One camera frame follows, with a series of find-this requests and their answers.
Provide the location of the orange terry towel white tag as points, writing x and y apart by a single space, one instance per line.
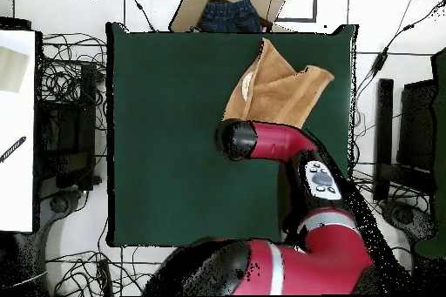
278 98

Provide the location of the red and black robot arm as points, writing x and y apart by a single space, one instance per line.
275 142

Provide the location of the dark green tablecloth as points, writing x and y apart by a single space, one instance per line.
167 136

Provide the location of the dark blue jeans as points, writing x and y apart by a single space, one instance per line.
230 16

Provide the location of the brown cardboard box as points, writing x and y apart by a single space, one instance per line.
190 11

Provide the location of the black equipment stand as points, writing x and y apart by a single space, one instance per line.
66 136

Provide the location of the white side table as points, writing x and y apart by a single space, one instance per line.
17 189

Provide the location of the beige paper sheet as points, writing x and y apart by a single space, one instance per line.
12 70

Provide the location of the black floor frame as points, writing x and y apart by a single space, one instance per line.
315 1

